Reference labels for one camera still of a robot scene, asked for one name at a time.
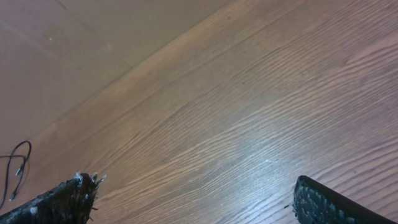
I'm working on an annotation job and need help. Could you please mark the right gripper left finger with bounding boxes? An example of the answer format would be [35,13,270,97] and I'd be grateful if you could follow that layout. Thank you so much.
[1,172,106,224]

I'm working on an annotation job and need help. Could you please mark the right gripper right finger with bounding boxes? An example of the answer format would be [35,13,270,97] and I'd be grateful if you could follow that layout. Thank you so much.
[292,175,397,224]

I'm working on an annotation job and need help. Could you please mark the black cable silver plugs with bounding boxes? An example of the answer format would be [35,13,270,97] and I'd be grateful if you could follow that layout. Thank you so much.
[0,140,32,210]

